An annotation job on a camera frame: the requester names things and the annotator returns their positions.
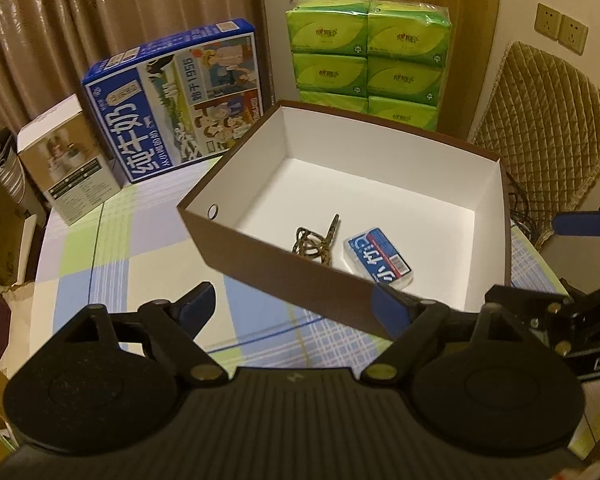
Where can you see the blue milk carton box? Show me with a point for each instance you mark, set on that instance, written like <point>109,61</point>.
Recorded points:
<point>150,125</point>

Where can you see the bundle of green tissue packs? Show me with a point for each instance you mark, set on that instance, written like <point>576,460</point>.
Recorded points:
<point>370,55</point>

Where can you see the checked cloth desktop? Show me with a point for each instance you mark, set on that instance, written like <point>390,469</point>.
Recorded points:
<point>130,260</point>

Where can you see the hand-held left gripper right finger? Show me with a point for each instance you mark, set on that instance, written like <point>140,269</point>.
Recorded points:
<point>391,312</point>

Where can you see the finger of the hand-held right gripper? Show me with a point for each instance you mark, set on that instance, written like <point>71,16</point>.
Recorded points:
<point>580,223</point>
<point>540,302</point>

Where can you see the white product box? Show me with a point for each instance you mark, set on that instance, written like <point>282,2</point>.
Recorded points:
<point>67,170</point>

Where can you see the dark paper shopping bag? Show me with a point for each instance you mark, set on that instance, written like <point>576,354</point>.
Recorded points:
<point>5,200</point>

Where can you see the brown curtain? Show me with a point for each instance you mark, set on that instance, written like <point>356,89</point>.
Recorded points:
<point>105,20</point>

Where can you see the blue and white packet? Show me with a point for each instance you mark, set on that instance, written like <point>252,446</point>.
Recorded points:
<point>380,257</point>

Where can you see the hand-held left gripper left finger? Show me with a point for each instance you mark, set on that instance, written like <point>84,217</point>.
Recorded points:
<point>197,307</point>

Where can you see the brown cardboard box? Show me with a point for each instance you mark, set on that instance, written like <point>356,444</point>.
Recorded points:
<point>280,270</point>

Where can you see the brown patterned hair clip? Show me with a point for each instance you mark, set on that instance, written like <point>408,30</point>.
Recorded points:
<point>316,245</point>

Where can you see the chair with quilted cover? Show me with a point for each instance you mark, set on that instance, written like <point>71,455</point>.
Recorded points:
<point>545,130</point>

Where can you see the beige wall socket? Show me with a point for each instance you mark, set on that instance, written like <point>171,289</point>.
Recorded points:
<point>573,34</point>
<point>548,20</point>

